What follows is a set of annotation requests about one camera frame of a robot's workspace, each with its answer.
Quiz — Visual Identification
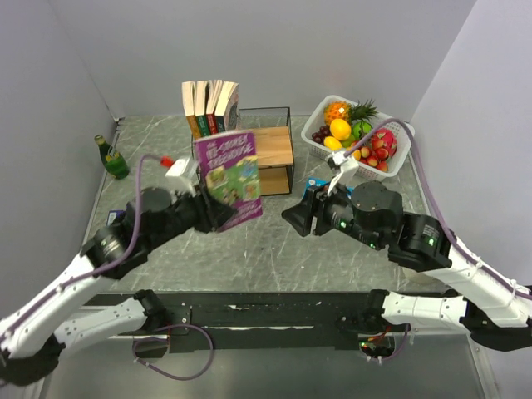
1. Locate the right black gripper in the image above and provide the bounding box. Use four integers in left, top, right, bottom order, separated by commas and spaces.
280, 174, 385, 250

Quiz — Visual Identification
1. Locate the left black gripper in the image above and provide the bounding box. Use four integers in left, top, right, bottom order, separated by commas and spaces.
145, 181, 239, 250

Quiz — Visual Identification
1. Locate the purple 117-Storey Treehouse book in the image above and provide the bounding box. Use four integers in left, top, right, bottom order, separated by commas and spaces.
193, 131, 263, 232

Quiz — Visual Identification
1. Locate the green 104-Storey Treehouse book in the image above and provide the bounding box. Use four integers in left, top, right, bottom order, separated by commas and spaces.
195, 81, 210, 137

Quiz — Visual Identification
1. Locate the red 13-Storey Treehouse book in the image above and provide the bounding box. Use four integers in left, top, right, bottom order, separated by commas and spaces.
205, 80, 224, 135

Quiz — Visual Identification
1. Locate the orange Treehouse book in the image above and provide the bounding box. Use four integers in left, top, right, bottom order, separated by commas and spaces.
181, 81, 202, 140

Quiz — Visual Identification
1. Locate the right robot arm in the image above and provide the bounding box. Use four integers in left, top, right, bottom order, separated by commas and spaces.
281, 181, 531, 352

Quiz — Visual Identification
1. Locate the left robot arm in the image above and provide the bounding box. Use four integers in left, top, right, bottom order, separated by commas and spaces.
1, 185, 236, 387

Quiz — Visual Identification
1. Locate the blue cartoon book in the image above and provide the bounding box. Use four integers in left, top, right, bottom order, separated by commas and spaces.
301, 177, 352, 205

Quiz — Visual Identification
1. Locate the yellow lemon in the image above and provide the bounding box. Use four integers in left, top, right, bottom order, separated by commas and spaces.
323, 135, 343, 151

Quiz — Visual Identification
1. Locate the dark grape bunch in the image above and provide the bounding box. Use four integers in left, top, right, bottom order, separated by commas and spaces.
311, 130, 328, 145

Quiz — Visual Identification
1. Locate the orange mango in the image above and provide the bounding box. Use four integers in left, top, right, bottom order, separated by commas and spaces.
329, 118, 352, 141

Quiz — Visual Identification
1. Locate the red lychee cluster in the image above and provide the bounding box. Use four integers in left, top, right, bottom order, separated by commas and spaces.
352, 140, 391, 172

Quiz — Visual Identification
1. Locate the dark blue book at left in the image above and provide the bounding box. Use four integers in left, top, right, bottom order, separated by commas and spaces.
106, 210, 125, 226

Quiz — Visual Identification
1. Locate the green apple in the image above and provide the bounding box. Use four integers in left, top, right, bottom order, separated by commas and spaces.
352, 121, 373, 140

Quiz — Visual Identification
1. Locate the small pineapple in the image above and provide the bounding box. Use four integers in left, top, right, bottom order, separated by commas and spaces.
323, 100, 377, 126

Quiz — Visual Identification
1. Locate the pink dragon fruit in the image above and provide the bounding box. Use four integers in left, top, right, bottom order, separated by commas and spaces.
372, 128, 397, 160

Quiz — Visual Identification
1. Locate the green glass bottle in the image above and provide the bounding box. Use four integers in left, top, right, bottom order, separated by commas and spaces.
94, 135, 130, 180

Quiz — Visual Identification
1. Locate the white plastic fruit basket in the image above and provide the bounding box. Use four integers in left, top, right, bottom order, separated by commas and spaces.
301, 95, 411, 181

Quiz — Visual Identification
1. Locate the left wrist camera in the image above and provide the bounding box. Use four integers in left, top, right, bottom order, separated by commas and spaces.
160, 156, 199, 194

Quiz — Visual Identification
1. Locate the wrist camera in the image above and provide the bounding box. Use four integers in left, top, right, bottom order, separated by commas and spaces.
326, 150, 359, 197
160, 156, 199, 194

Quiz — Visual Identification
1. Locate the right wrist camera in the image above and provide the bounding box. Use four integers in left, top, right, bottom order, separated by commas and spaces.
326, 150, 359, 197

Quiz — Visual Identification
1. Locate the wood and wire shelf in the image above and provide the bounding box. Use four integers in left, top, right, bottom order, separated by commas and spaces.
190, 106, 295, 197

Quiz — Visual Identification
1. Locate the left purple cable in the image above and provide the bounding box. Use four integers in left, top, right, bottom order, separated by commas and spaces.
0, 154, 165, 346

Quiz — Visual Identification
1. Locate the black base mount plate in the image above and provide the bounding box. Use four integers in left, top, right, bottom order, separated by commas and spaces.
157, 290, 410, 353

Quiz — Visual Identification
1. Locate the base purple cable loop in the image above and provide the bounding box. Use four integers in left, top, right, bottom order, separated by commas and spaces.
131, 323, 215, 381

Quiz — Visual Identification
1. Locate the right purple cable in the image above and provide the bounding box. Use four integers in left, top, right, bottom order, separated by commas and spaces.
340, 118, 532, 302

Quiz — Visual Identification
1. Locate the aluminium rail frame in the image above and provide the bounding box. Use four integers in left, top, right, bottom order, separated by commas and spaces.
22, 335, 500, 398

